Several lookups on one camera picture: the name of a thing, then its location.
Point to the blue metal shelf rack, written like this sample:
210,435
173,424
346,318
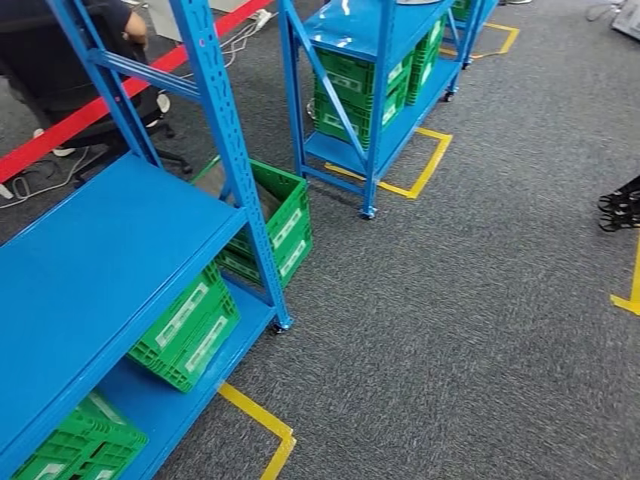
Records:
350,26
100,265
482,13

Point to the white power strip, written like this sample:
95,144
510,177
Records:
265,18

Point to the red barrier tape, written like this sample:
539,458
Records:
75,120

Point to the white black humanoid robot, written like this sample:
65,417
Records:
620,205

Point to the person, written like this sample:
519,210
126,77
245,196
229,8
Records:
50,53

